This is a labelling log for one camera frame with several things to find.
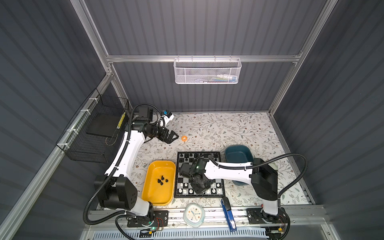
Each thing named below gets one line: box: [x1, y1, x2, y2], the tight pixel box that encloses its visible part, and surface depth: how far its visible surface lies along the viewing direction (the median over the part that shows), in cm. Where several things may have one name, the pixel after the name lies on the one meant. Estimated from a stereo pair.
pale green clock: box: [183, 202, 206, 228], surface depth 74 cm
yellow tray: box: [141, 160, 177, 206], surface depth 86 cm
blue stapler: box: [220, 197, 237, 232], surface depth 74 cm
